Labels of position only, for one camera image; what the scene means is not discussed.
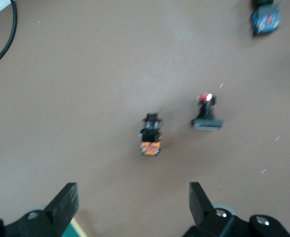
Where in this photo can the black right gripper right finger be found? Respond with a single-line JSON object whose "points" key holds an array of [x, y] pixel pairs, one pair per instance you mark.
{"points": [[199, 205]]}

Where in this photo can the green terminal block module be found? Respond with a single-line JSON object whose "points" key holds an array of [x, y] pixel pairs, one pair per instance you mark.
{"points": [[72, 232]]}

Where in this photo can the black push button orange block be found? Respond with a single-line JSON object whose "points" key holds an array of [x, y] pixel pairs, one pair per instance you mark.
{"points": [[150, 145]]}

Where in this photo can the green push button blue block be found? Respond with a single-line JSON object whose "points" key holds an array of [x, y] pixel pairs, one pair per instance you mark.
{"points": [[265, 18]]}

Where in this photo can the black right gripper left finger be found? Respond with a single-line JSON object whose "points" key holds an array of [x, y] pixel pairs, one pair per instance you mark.
{"points": [[61, 209]]}

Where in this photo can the black square button red block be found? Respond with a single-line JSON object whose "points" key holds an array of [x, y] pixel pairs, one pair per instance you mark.
{"points": [[206, 123]]}

